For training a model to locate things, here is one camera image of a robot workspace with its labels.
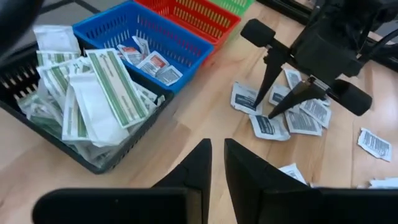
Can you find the green slotted plastic basket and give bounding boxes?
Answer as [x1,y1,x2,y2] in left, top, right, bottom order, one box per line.
[211,0,256,17]

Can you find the blue slotted plastic basket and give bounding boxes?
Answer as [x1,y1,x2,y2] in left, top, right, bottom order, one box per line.
[72,0,215,95]

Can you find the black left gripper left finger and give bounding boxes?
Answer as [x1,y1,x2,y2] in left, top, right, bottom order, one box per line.
[152,138,213,224]

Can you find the black slotted plastic basket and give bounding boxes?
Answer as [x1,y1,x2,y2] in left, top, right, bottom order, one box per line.
[0,42,175,175]

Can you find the white packet dark print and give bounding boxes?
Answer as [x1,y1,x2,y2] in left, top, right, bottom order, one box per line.
[230,81,264,116]
[248,114,292,141]
[357,127,393,162]
[300,98,333,129]
[269,84,301,113]
[278,163,308,186]
[284,108,323,137]

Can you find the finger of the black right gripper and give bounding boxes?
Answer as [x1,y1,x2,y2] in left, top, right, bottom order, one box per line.
[267,77,330,120]
[253,46,292,108]

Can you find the white packet black print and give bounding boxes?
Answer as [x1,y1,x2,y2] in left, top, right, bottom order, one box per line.
[283,68,303,91]

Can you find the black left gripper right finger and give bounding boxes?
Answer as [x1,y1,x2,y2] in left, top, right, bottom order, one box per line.
[223,138,312,224]

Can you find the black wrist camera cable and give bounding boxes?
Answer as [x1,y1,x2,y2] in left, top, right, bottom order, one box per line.
[0,0,44,58]

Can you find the red slotted plastic basket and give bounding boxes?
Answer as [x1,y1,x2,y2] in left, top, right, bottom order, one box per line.
[135,0,242,52]

